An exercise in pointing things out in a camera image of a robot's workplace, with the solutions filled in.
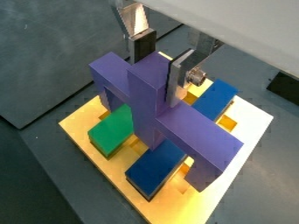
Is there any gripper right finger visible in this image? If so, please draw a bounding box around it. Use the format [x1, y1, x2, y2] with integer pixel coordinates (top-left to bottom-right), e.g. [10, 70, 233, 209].
[165, 30, 223, 108]

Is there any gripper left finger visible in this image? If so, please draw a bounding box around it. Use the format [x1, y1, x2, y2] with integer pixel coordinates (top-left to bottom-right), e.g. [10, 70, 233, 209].
[108, 0, 156, 64]

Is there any blue bar block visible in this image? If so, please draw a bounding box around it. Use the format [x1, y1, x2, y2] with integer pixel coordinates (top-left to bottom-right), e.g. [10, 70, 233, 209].
[125, 80, 243, 200]

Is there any black angle fixture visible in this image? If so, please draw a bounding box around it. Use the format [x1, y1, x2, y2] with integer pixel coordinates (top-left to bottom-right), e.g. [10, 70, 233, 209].
[265, 72, 299, 106]

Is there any green bar block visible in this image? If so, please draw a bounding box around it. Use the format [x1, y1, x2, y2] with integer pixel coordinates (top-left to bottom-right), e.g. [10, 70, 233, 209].
[88, 104, 133, 158]

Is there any purple E-shaped block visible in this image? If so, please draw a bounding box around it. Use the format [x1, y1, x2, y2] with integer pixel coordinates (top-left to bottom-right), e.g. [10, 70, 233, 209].
[89, 52, 243, 191]

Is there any yellow slotted board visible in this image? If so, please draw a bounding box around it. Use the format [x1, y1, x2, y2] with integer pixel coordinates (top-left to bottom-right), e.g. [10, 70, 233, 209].
[57, 51, 275, 224]

